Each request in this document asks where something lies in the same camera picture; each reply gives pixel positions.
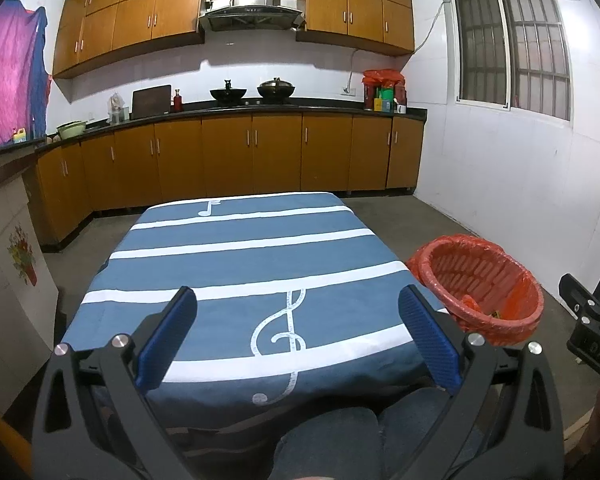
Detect pink and blue hanging cloth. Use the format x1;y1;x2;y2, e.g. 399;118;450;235
0;0;53;146

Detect person's right leg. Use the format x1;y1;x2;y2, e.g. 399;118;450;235
379;387;483;480

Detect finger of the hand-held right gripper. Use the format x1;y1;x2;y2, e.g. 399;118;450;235
559;272;600;331

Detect person's leg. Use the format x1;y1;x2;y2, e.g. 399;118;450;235
379;387;483;480
270;406;381;480

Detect black pot with lid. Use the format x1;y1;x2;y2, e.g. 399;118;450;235
257;77;297;100

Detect dark cutting board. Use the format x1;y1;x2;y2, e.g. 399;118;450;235
131;85;172;120

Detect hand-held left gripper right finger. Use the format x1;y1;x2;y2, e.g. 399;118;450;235
397;284;566;480

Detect barred window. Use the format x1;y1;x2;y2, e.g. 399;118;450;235
450;0;572;122

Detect black wok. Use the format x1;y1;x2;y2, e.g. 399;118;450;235
210;80;248;106

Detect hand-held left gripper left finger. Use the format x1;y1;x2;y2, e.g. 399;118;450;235
31;286;198;480

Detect wooden wall cabinets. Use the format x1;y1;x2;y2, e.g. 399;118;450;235
52;0;415;79

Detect black kitchen countertop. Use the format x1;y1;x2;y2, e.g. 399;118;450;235
0;99;427;161

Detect person's left leg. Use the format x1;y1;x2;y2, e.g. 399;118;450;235
270;406;381;480

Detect large red plastic bag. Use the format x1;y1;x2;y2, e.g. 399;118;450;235
362;69;405;88

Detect white cabinet with flower decal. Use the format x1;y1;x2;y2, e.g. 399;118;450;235
0;160;61;416

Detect red plastic wastebasket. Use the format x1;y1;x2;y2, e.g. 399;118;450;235
406;234;545;346

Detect steel range hood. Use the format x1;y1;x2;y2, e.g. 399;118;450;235
198;0;305;33

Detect blue white striped tablecloth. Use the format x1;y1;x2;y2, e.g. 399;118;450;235
60;191;451;441

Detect red basket with red liner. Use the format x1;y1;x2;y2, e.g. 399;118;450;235
406;234;545;346

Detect white wall cable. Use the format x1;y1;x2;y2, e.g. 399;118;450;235
349;0;453;92

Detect green basin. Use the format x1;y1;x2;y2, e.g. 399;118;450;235
56;120;87;141

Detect wooden base cabinets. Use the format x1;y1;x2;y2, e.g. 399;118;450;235
27;112;425;253

